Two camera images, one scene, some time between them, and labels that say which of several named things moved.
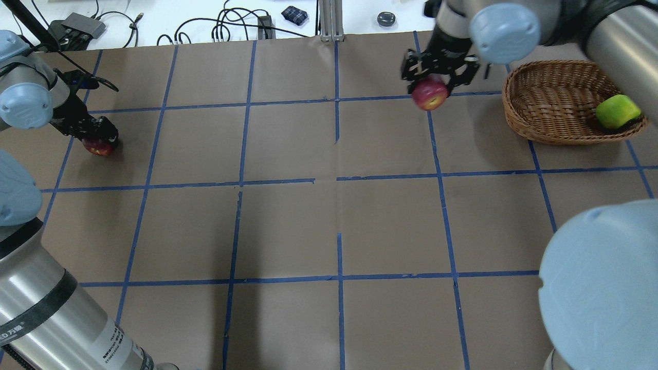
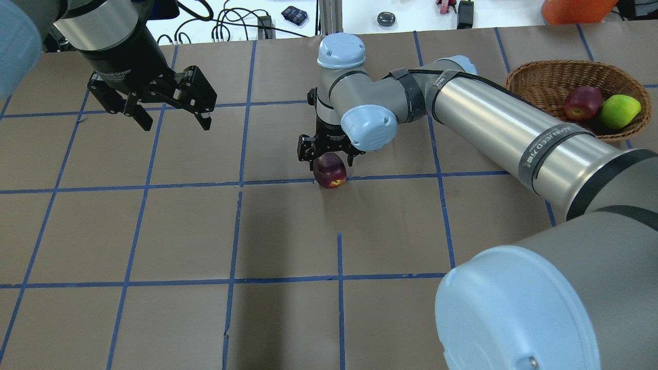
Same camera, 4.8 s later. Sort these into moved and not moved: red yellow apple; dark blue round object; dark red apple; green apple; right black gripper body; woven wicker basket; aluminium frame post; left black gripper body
Moved: dark red apple; red yellow apple; right black gripper body; left black gripper body
Not moved: woven wicker basket; dark blue round object; aluminium frame post; green apple
